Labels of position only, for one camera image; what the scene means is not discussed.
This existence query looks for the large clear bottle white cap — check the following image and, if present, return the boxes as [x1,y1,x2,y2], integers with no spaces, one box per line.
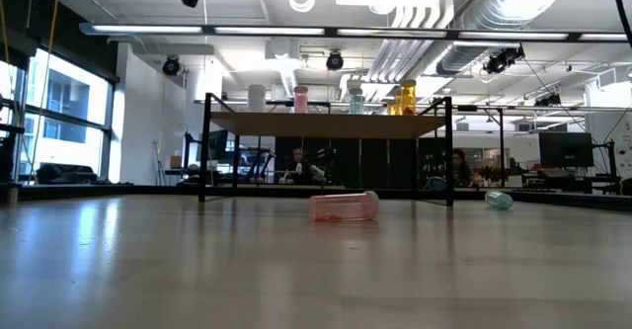
[247,84,268,114]

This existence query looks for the small teal pill bottle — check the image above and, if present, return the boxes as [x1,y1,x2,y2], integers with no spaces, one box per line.
[349,88,365,116]
[484,189,514,210]

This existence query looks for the long amber pill bottle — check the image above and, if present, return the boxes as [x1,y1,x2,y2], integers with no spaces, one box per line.
[399,79,418,117]

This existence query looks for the long ceiling light strip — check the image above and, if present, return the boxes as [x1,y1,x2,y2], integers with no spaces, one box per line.
[78,21,632,42]

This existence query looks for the black ceiling spotlight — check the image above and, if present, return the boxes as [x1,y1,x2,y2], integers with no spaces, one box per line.
[325,50,346,72]
[162,55,182,77]

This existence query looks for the dark monitor blue screen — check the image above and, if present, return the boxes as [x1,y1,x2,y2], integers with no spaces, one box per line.
[207,129,236,165]

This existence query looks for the person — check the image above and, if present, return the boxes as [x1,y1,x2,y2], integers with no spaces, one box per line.
[288,146,317,185]
[451,148,473,187]

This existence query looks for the black sofa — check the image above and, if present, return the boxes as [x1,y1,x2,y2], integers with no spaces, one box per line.
[35,162,98,186]

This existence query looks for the long pink pill bottle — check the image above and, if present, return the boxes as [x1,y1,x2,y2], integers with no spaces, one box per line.
[308,190,380,222]

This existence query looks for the black equipment stand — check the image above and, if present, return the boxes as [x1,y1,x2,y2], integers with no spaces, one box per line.
[0,123,26,185]

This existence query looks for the black metal pole stand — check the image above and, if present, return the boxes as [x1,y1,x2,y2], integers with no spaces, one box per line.
[456,104,506,188]

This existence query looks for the black track spotlights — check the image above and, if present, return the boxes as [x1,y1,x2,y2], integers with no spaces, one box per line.
[535,91,562,108]

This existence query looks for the black computer monitor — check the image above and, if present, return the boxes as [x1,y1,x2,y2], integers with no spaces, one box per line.
[537,130,593,169]

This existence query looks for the white poster board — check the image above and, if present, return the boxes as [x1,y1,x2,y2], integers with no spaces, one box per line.
[585,81,632,180]

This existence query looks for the wooden shelf black metal frame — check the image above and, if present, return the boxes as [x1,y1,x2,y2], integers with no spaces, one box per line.
[197,92,454,207]

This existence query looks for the yellow power cable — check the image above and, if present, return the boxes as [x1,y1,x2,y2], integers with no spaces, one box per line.
[0,0,63,185]

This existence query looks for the black table frame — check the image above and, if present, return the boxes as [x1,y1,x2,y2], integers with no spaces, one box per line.
[0,184,632,211]

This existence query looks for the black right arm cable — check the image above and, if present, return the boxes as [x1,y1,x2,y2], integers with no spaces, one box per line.
[609,0,632,48]

